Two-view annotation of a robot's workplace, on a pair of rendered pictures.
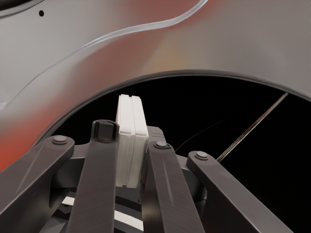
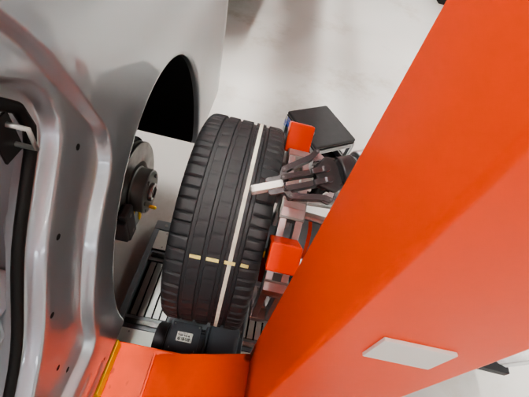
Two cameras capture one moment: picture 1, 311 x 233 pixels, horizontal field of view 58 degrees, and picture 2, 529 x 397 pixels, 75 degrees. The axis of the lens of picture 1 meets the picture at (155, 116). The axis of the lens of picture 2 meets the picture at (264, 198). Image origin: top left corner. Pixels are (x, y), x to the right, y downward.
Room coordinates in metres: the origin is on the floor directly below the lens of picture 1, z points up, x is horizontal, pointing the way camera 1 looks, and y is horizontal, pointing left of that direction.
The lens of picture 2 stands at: (0.24, 0.50, 1.79)
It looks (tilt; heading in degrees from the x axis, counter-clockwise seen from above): 50 degrees down; 259
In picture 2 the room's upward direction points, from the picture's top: 17 degrees clockwise
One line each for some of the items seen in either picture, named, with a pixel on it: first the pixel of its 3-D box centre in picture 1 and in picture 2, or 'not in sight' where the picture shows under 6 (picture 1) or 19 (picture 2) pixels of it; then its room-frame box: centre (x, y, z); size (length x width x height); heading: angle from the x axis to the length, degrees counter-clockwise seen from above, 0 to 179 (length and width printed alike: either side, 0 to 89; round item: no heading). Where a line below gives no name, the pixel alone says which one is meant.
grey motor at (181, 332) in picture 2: not in sight; (186, 350); (0.29, 0.09, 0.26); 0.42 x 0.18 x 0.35; 174
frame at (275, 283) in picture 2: not in sight; (276, 231); (0.04, -0.15, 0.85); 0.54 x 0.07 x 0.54; 84
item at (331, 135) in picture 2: not in sight; (313, 142); (-0.37, -1.46, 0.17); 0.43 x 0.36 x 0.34; 118
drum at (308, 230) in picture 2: not in sight; (297, 235); (-0.03, -0.14, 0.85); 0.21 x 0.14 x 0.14; 174
